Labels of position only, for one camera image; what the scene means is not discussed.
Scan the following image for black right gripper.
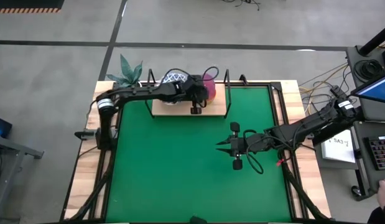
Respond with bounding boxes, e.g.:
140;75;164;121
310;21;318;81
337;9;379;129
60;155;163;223
215;121;269;171

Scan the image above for blue patterned paper bowl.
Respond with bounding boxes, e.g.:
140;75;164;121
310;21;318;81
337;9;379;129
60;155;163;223
160;72;189;85

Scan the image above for green table mat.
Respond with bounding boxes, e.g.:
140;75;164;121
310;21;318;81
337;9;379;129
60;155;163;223
105;86;292;223

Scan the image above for artificial plant in white pot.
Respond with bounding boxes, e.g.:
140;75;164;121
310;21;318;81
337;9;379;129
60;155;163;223
105;54;144;88

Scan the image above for white sign board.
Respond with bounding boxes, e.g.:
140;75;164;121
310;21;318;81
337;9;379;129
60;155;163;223
320;136;357;164

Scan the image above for black power adapter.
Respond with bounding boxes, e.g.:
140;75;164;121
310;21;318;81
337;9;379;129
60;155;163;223
330;85;351;102

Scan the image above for grey equipment cart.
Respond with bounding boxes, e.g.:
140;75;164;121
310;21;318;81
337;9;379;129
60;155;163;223
346;45;385;202

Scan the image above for keyboard with coloured keys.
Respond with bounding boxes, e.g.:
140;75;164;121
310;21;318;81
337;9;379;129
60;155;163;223
366;135;385;171

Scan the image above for computer monitor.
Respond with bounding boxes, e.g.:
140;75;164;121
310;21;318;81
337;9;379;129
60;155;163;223
350;73;385;105

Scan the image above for person's sleeve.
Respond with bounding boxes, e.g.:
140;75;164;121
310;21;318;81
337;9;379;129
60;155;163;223
368;207;385;224

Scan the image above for black pole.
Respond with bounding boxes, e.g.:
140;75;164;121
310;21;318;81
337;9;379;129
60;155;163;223
358;23;385;57

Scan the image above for grey side table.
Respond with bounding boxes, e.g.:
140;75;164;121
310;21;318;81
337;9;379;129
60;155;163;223
0;133;45;215

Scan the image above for black mat with hazard stripes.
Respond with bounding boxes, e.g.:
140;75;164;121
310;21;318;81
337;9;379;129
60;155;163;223
0;0;65;14

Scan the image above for black device with blue light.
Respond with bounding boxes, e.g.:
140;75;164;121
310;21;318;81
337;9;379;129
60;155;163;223
0;114;13;139

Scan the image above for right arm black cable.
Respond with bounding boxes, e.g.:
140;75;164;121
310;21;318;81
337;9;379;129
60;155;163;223
243;129;292;175

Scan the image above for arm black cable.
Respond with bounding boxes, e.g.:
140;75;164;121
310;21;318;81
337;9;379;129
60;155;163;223
160;65;220;83
243;129;292;175

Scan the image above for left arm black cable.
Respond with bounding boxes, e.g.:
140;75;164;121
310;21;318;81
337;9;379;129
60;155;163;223
160;65;220;83

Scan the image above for wooden shelf with black frame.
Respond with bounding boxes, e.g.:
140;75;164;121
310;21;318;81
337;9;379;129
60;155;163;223
144;68;233;119

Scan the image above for black aluminium table frame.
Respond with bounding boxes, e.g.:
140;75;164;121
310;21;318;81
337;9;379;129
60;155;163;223
60;81;333;223

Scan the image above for black floor cables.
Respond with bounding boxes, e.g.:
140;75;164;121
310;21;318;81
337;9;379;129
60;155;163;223
221;0;261;12

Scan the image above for coiled black cable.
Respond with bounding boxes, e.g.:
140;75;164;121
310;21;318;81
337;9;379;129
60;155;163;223
353;58;385;82

